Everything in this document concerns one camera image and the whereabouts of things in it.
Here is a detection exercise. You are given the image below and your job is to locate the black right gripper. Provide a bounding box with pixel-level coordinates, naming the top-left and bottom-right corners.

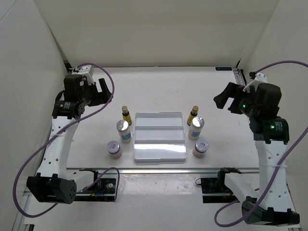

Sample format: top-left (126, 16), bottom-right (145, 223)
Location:
top-left (213, 83), bottom-right (259, 119)

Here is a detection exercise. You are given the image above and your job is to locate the yellow label sauce bottle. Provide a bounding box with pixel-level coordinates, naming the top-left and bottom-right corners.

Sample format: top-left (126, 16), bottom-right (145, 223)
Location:
top-left (121, 105), bottom-right (132, 126)
top-left (187, 105), bottom-right (199, 126)

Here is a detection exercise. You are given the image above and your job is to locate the white lid spice jar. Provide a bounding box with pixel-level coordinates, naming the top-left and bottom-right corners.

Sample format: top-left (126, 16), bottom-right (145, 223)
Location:
top-left (192, 140), bottom-right (209, 158)
top-left (107, 141), bottom-right (122, 159)

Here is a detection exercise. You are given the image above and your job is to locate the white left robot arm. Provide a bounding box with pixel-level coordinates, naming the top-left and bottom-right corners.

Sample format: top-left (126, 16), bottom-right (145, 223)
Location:
top-left (26, 74), bottom-right (111, 204)

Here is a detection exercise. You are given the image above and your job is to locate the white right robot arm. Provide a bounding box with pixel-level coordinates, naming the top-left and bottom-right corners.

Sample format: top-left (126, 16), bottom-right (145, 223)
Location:
top-left (214, 82), bottom-right (300, 226)

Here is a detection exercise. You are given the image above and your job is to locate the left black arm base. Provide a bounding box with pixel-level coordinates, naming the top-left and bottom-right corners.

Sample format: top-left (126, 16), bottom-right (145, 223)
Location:
top-left (73, 167), bottom-right (120, 202)

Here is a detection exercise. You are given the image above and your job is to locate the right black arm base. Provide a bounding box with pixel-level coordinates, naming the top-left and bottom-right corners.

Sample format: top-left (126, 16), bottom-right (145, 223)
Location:
top-left (195, 168), bottom-right (241, 204)

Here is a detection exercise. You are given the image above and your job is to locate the white plastic organizer tray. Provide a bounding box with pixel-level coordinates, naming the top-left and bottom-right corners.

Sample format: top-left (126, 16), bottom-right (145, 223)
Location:
top-left (133, 112), bottom-right (187, 163)

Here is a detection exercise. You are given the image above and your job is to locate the aluminium right rail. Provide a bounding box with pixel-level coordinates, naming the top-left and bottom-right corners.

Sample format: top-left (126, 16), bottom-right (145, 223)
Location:
top-left (233, 67), bottom-right (247, 86)

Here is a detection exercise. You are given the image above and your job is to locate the aluminium rail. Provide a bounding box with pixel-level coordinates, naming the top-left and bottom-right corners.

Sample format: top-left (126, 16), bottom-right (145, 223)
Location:
top-left (233, 67), bottom-right (247, 86)
top-left (67, 167), bottom-right (259, 174)

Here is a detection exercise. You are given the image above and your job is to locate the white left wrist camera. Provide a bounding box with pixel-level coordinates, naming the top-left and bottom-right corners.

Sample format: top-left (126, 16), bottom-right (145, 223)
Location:
top-left (70, 65), bottom-right (94, 85)

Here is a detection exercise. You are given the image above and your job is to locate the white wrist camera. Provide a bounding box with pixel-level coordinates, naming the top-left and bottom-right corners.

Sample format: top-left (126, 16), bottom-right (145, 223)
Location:
top-left (70, 65), bottom-right (94, 85)
top-left (243, 72), bottom-right (268, 93)

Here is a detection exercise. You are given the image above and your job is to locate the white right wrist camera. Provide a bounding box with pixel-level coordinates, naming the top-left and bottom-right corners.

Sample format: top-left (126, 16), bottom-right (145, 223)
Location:
top-left (243, 72), bottom-right (268, 93)

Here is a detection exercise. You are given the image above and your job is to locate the aluminium front rail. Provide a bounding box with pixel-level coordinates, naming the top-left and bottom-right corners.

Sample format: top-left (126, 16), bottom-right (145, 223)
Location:
top-left (67, 167), bottom-right (259, 174)

